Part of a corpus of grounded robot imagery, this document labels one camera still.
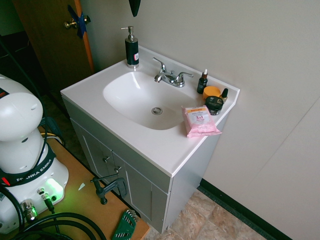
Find black C-clamp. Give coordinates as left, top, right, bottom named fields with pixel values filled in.
left=90, top=174, right=129, bottom=206

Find dark dropper bottle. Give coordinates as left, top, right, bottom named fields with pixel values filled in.
left=196, top=69, right=209, bottom=95

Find brass door knob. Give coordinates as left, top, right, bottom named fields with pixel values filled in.
left=63, top=14, right=92, bottom=31

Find thick black cable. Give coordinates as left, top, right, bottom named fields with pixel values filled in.
left=9, top=211, right=109, bottom=240

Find black cosmetic jar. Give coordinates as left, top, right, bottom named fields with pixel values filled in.
left=204, top=95, right=224, bottom=117

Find blue tape strips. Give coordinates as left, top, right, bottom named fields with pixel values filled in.
left=67, top=4, right=89, bottom=40

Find chrome two-handle faucet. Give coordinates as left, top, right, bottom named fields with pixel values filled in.
left=152, top=57, right=195, bottom=89

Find orange lidded jar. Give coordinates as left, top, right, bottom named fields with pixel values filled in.
left=202, top=85, right=222, bottom=102

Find small dark gold-neck bottle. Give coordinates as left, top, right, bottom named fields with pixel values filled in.
left=219, top=87, right=230, bottom=104

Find green hex key set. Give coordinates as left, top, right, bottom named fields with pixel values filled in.
left=110, top=209, right=139, bottom=240

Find brown wooden door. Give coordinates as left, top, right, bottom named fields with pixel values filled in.
left=11, top=0, right=96, bottom=102

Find white sink vanity cabinet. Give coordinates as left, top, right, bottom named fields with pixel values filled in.
left=60, top=44, right=241, bottom=235

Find pink wipes pack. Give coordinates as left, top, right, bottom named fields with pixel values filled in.
left=181, top=105, right=223, bottom=139

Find black wall baseboard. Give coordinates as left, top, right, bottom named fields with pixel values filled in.
left=199, top=178, right=294, bottom=240

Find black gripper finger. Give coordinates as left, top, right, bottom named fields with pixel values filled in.
left=128, top=0, right=142, bottom=18

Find dark green sanitizer pump bottle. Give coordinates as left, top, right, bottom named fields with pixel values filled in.
left=120, top=25, right=140, bottom=69

